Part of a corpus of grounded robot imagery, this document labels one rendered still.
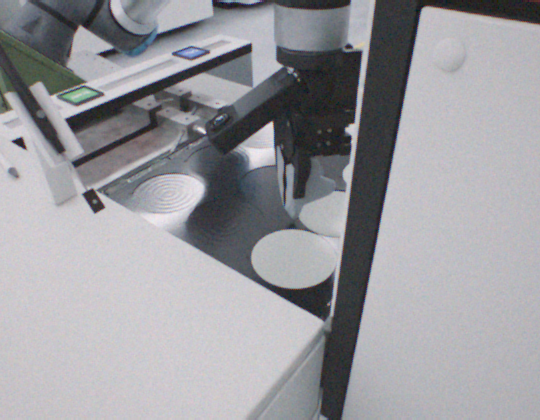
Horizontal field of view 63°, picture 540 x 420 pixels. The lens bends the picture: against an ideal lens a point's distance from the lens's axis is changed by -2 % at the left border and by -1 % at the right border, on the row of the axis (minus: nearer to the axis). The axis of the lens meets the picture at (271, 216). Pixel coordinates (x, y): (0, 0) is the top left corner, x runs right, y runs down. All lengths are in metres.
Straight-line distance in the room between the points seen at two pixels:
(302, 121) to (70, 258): 0.27
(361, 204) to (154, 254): 0.24
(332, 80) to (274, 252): 0.21
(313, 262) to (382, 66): 0.32
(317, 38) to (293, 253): 0.24
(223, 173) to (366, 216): 0.41
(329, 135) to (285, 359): 0.26
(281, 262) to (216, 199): 0.15
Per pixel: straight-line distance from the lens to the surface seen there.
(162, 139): 0.83
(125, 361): 0.38
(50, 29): 1.17
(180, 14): 4.51
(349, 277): 0.34
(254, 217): 0.59
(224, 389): 0.36
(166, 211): 0.62
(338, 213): 0.60
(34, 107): 0.51
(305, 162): 0.49
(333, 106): 0.51
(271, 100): 0.47
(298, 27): 0.45
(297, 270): 0.52
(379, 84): 0.25
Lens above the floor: 1.27
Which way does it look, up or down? 39 degrees down
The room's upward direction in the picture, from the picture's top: straight up
